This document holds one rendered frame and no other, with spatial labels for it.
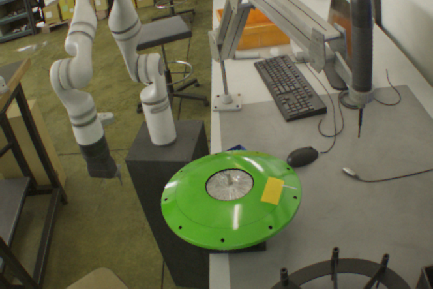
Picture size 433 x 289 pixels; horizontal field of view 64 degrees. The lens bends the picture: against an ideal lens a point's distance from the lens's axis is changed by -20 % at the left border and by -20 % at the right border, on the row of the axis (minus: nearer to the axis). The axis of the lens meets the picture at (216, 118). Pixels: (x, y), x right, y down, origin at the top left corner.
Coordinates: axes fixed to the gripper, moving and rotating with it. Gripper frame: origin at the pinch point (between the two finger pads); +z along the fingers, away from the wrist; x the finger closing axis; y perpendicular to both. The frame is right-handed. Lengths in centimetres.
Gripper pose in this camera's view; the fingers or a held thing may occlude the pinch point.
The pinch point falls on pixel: (113, 184)
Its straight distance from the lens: 109.9
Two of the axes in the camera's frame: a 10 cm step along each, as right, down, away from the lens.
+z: 1.3, 8.3, 5.4
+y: -1.5, 5.6, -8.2
